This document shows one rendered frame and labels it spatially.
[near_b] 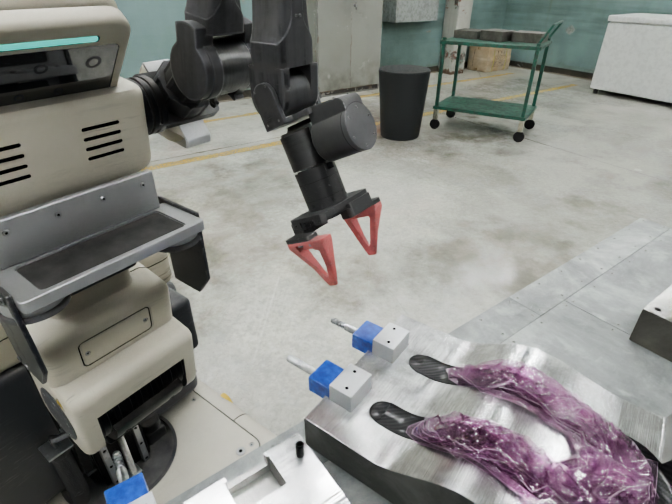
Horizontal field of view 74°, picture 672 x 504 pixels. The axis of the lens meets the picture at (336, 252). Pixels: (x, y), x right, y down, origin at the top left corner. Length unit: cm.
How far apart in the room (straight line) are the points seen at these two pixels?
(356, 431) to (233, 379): 129
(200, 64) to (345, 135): 23
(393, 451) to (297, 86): 46
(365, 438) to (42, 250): 47
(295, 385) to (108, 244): 125
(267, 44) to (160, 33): 523
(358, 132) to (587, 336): 58
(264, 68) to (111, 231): 31
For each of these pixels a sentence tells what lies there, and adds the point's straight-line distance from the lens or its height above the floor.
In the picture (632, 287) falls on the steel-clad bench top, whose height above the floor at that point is 80.
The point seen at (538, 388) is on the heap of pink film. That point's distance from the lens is 62.
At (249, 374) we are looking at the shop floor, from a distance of 186.
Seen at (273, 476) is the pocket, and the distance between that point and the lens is 57.
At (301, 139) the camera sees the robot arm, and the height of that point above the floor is 117.
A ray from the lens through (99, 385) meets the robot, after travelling 81.
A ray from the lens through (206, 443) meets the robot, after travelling 134.
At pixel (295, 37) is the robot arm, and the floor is 128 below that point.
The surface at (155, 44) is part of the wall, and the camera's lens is 578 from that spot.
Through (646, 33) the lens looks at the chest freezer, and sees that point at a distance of 697.
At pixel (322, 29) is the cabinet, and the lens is 602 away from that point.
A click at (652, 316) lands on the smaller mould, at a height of 86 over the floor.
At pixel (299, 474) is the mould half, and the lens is 53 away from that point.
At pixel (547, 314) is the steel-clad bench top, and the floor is 80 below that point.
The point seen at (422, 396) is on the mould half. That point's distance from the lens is 65.
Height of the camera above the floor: 134
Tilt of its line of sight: 32 degrees down
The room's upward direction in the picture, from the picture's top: straight up
